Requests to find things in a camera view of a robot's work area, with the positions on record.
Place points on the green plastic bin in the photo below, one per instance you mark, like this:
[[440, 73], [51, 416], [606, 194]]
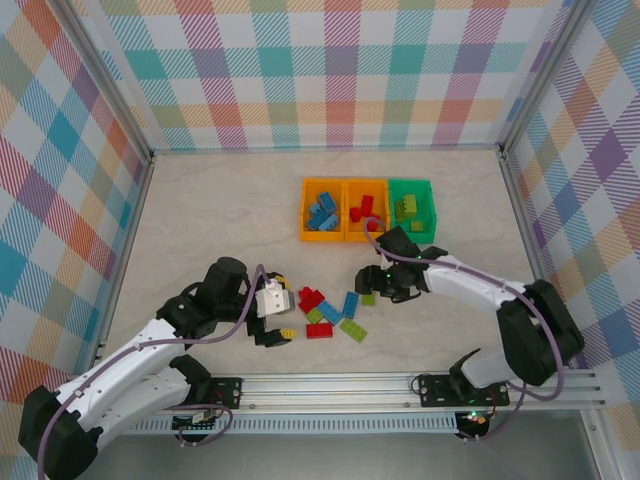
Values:
[[424, 202]]

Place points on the long red lego brick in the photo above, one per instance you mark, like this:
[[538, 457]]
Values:
[[320, 331]]

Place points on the small blue lego brick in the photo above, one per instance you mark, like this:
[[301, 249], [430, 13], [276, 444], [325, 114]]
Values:
[[315, 209]]

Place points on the aluminium back rail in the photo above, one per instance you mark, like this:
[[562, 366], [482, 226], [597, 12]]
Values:
[[325, 148]]

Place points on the small circuit board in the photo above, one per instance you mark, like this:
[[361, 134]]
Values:
[[475, 417], [197, 421]]

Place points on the aluminium corner post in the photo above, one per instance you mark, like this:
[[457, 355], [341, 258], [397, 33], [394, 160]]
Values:
[[114, 80], [542, 75]]

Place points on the long green lego brick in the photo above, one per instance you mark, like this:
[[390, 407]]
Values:
[[353, 330]]

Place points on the small green lego brick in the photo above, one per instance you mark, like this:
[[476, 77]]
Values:
[[314, 315], [368, 300], [418, 226]]

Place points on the yellow plastic bin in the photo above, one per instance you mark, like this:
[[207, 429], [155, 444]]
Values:
[[322, 236], [357, 236]]

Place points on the long blue lego brick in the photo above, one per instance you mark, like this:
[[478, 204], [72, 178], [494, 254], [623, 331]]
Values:
[[328, 201], [331, 312], [331, 224], [350, 305], [318, 221]]

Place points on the aluminium side rail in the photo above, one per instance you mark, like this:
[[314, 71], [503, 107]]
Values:
[[533, 235], [126, 250]]

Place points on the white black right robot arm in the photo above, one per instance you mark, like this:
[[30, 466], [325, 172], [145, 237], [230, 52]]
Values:
[[470, 282]]

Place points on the aluminium front rail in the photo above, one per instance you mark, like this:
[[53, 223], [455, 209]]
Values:
[[330, 392]]

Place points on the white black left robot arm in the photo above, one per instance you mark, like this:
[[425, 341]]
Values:
[[125, 355]]

